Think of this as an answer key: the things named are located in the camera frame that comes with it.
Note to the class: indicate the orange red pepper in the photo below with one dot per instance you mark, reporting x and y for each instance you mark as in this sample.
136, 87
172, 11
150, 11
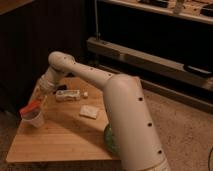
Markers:
32, 106

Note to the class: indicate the green glass bowl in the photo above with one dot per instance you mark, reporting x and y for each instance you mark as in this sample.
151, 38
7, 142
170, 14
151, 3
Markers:
109, 140

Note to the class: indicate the wooden table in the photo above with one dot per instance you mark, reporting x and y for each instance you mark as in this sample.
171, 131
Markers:
65, 136

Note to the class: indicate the white flat sponge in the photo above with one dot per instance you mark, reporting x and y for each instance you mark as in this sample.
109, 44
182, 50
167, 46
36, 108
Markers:
89, 111

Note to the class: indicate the vertical metal pole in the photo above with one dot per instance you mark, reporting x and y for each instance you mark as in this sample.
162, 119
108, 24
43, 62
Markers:
96, 20

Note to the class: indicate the white plastic bottle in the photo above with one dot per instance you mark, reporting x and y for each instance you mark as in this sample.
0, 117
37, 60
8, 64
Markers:
70, 95

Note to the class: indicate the white shelf with clutter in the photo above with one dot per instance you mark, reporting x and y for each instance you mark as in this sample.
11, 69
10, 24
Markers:
194, 10

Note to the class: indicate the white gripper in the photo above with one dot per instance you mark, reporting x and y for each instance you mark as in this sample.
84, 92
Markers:
45, 87

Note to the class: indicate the black remote on heater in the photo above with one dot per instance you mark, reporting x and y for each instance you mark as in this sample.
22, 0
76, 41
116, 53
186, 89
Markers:
198, 72

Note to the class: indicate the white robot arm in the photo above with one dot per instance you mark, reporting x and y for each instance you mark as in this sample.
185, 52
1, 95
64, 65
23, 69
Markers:
135, 136

